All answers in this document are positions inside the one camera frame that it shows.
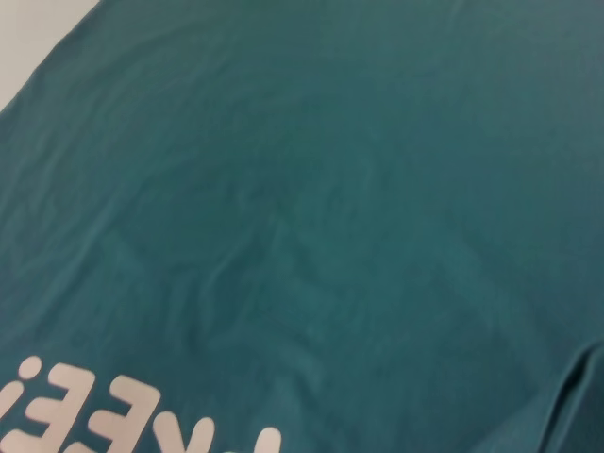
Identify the teal blue FREE! t-shirt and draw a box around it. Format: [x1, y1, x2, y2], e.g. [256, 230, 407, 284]
[0, 0, 604, 453]

